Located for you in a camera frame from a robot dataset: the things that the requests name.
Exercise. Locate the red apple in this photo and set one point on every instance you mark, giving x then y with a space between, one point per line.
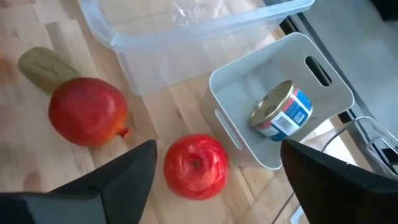
196 168
88 110

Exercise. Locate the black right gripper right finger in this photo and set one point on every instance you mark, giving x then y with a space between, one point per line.
335 193

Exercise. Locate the large clear plastic storage bin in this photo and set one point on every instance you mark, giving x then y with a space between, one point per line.
217 22

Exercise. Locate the olive brown kiwi fruit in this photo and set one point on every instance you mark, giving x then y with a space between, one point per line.
43 67

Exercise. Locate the tin can blue red label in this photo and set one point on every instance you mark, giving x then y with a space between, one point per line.
286 115

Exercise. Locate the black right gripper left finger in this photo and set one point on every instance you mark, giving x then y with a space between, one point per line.
118 193

